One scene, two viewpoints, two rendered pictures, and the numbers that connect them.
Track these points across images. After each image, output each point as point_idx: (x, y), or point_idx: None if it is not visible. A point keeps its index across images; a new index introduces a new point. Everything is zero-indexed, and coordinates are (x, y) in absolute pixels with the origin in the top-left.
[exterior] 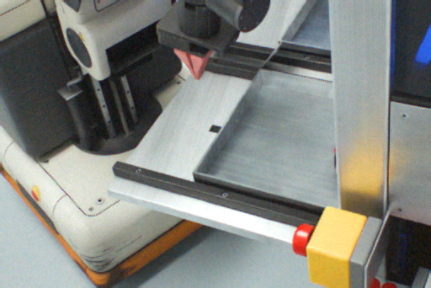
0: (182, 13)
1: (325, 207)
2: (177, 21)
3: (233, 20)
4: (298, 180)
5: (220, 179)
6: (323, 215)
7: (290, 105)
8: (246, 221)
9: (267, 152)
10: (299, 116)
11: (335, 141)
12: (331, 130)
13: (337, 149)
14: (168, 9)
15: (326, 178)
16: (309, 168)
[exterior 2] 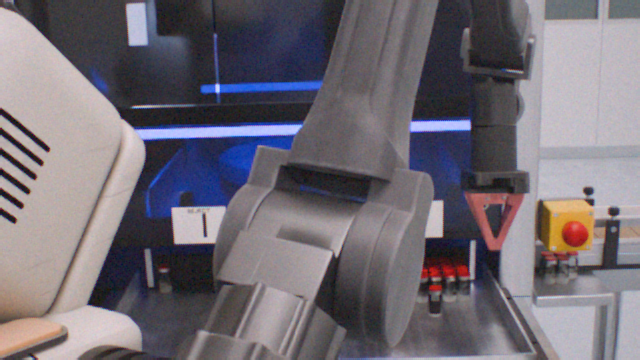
0: (516, 143)
1: (500, 289)
2: (506, 171)
3: (524, 106)
4: (467, 329)
5: (527, 337)
6: (561, 209)
7: (366, 356)
8: (541, 341)
9: (448, 351)
10: (380, 348)
11: (538, 154)
12: None
13: (539, 159)
14: (496, 173)
15: (452, 318)
16: (447, 328)
